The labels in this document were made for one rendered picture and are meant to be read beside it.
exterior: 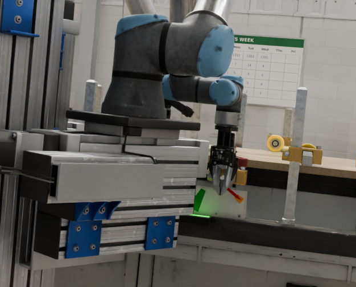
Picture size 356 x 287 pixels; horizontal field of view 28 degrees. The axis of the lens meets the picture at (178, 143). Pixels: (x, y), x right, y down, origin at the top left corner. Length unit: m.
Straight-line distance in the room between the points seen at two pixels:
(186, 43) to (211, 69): 0.08
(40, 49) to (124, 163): 0.36
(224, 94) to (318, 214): 0.85
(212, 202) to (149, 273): 0.47
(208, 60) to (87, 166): 0.39
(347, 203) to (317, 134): 6.91
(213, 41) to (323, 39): 8.11
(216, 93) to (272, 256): 0.75
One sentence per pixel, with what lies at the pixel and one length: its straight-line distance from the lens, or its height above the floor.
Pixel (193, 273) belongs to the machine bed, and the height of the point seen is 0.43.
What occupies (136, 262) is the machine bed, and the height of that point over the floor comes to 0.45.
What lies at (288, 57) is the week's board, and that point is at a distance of 9.65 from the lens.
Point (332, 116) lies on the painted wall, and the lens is 9.59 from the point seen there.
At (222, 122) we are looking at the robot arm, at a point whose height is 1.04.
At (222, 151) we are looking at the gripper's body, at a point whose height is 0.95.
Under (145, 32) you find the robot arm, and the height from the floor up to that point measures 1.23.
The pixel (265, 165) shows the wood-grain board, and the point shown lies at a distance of 2.64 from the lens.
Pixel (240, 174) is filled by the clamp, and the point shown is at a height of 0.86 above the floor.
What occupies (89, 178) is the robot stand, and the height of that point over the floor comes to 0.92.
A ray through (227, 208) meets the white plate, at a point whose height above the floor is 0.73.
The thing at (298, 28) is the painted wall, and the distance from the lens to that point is 9.70.
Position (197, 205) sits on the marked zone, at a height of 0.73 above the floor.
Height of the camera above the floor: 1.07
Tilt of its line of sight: 3 degrees down
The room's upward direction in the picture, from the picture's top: 5 degrees clockwise
